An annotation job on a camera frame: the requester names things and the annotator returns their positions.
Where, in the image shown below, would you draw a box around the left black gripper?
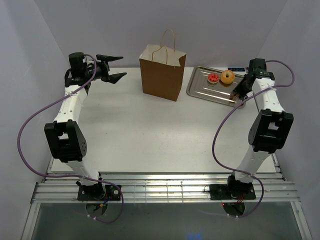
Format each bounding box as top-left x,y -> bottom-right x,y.
84,55 -> 127,85

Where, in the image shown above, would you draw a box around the glazed ring donut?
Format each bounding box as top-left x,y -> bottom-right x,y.
220,70 -> 236,85

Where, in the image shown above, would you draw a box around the brown croissant bread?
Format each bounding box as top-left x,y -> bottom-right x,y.
229,93 -> 240,102

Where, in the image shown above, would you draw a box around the red strawberry tart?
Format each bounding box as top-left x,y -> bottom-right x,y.
207,73 -> 220,84

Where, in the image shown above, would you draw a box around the metal tongs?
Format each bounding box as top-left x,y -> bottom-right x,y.
228,96 -> 246,109

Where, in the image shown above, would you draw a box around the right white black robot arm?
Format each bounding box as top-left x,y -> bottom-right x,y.
225,58 -> 294,199

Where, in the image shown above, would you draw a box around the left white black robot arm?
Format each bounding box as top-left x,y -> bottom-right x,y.
44,52 -> 125,200

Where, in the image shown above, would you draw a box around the brown paper bag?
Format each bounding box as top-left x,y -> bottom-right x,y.
139,41 -> 187,102

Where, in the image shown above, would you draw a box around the right blue label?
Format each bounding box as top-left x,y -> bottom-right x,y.
227,67 -> 246,72

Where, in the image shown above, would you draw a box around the metal tray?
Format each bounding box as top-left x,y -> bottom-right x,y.
186,66 -> 247,106

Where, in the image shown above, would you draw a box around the aluminium rail frame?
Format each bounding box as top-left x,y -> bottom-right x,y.
31,172 -> 300,204

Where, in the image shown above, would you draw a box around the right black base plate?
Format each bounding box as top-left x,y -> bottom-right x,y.
203,184 -> 256,201

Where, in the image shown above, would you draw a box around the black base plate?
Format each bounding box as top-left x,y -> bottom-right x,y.
77,183 -> 121,201
203,184 -> 256,201

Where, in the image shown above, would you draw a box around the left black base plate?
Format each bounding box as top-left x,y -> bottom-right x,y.
77,183 -> 121,201

